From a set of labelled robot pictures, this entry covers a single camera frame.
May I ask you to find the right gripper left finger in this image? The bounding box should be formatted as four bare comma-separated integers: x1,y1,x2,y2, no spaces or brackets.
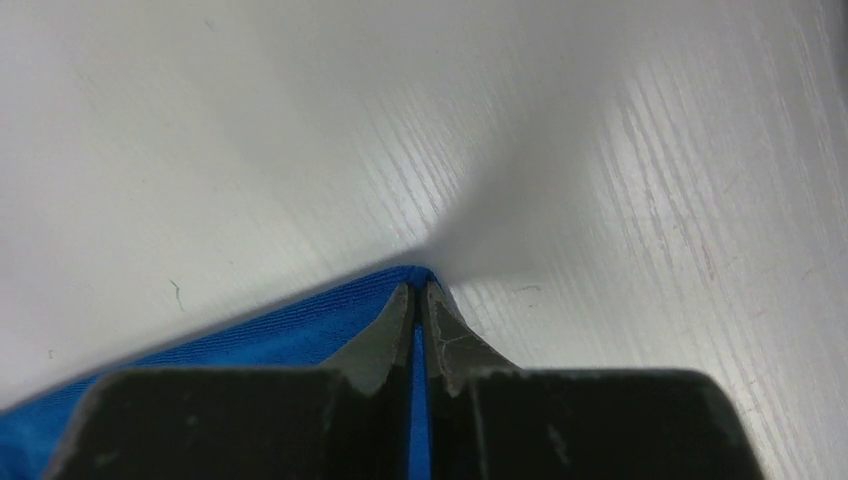
45,283,416,479

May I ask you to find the dark blue towel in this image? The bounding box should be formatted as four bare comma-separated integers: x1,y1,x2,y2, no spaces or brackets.
1,266,434,479

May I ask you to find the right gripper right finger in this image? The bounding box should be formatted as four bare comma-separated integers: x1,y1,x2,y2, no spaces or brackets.
423,282,763,479

